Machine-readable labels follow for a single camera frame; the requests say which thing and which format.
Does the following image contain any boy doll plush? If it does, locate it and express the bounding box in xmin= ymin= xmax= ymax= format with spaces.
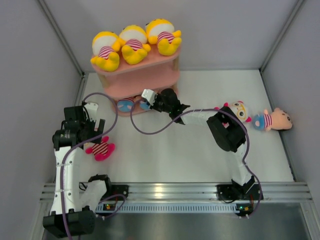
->
xmin=139 ymin=98 xmax=150 ymax=111
xmin=117 ymin=96 xmax=136 ymax=113
xmin=252 ymin=107 xmax=293 ymax=131

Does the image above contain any purple cable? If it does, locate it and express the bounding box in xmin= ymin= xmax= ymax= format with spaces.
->
xmin=129 ymin=98 xmax=264 ymax=221
xmin=59 ymin=91 xmax=127 ymax=239

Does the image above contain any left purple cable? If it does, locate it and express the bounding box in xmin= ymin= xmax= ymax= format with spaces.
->
xmin=59 ymin=91 xmax=127 ymax=239

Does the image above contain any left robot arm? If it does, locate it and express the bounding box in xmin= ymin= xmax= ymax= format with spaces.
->
xmin=42 ymin=102 xmax=113 ymax=239

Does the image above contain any white slotted cable duct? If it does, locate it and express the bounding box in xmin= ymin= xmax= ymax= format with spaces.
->
xmin=95 ymin=201 xmax=240 ymax=214

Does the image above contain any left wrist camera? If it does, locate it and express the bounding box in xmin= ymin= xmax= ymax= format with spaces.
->
xmin=82 ymin=101 xmax=99 ymax=122

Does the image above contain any aluminium front rail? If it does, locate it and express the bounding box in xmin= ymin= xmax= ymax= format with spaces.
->
xmin=39 ymin=181 xmax=313 ymax=202

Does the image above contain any boy doll plush in shelf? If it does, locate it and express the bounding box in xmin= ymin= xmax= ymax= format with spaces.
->
xmin=117 ymin=96 xmax=136 ymax=113

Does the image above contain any pink three-tier shelf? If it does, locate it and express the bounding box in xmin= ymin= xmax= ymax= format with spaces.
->
xmin=92 ymin=46 xmax=181 ymax=117

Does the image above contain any white pink bear plush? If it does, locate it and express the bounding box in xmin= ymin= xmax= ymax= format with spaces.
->
xmin=214 ymin=100 xmax=252 ymax=123
xmin=85 ymin=136 xmax=116 ymax=162

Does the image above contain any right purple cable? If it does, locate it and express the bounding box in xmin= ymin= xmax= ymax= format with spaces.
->
xmin=129 ymin=98 xmax=264 ymax=221

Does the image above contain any yellow frog plush toy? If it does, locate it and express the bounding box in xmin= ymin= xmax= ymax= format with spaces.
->
xmin=145 ymin=18 xmax=182 ymax=56

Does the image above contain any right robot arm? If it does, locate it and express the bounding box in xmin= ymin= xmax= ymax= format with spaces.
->
xmin=141 ymin=88 xmax=255 ymax=201

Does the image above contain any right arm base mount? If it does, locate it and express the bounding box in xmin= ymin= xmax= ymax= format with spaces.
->
xmin=216 ymin=183 xmax=264 ymax=202

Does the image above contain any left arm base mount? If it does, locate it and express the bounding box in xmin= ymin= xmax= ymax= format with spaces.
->
xmin=101 ymin=184 xmax=129 ymax=200

